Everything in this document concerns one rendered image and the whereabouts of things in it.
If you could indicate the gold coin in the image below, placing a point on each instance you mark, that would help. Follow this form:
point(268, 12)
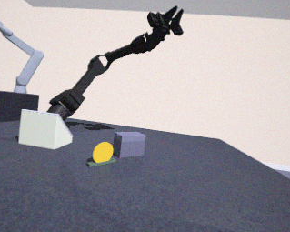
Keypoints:
point(102, 152)

